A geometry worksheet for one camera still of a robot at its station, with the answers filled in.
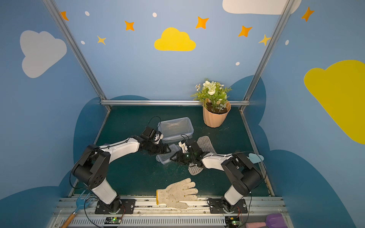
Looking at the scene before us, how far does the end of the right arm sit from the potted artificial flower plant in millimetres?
322

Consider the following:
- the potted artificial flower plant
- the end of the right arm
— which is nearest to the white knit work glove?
the end of the right arm

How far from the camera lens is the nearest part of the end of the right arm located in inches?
27.7

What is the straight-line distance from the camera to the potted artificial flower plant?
36.4 inches

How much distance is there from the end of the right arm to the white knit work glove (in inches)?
5.5

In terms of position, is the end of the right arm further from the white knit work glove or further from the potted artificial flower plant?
the potted artificial flower plant

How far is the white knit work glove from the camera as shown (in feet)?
2.52
